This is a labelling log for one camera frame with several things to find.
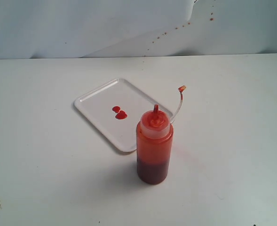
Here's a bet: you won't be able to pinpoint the red sauce squeeze bottle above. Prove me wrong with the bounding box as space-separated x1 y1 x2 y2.
136 85 186 185

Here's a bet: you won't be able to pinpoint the red sauce blobs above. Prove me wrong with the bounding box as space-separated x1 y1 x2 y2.
112 106 127 120

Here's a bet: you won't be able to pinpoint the white rectangular plastic tray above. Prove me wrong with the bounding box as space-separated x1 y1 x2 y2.
74 78 173 153

